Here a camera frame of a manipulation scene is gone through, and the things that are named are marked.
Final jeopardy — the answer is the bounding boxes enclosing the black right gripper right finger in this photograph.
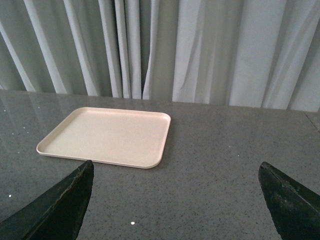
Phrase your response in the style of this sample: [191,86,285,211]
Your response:
[258,161,320,240]

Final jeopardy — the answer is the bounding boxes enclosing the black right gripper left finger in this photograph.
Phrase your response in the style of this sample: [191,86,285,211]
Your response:
[0,160,94,240]

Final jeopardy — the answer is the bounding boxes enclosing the beige rectangular plastic tray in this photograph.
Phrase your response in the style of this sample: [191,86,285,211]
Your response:
[36,107,171,169]

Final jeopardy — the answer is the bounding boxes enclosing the white pleated curtain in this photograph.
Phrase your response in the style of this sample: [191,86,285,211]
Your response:
[0,0,320,112]

